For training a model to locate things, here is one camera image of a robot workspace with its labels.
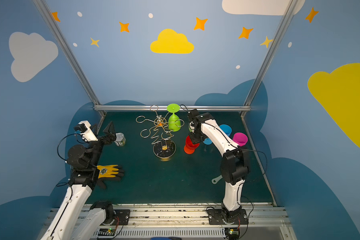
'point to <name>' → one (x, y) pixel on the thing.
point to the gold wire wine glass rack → (164, 147)
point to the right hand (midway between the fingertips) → (199, 138)
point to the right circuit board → (232, 233)
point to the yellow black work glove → (112, 172)
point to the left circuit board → (106, 232)
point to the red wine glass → (189, 147)
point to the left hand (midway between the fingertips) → (102, 123)
